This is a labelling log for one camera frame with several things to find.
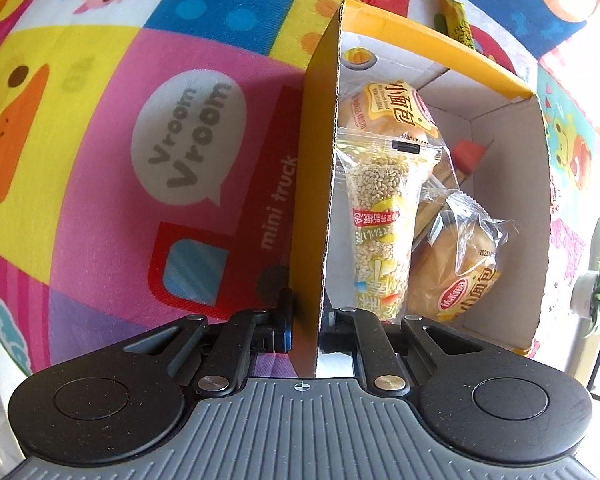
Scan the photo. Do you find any colourful cartoon play mat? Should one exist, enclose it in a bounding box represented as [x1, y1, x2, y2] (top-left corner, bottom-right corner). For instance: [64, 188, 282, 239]
[0, 0, 600, 376]

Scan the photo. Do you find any bread bun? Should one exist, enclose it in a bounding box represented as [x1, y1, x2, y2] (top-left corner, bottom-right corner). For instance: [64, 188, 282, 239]
[410, 190, 521, 323]
[337, 80, 441, 151]

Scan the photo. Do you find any yellow cardboard box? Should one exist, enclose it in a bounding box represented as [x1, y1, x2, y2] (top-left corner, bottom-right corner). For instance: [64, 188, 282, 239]
[287, 0, 553, 378]

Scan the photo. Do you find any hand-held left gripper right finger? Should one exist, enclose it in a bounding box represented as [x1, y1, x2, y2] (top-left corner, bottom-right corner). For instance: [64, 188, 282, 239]
[317, 307, 481, 391]

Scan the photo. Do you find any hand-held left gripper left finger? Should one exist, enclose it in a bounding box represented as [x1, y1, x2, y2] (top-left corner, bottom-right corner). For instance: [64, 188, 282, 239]
[125, 287, 296, 393]

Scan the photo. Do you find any clear grain bar packet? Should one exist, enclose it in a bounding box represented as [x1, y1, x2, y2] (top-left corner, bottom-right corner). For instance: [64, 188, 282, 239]
[336, 127, 448, 321]

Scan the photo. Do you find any white plant pot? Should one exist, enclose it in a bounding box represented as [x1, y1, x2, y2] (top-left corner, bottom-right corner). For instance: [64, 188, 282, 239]
[570, 262, 600, 341]

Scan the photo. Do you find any yellow snack packet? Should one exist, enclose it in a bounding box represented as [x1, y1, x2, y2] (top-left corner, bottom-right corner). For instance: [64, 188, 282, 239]
[434, 0, 476, 51]

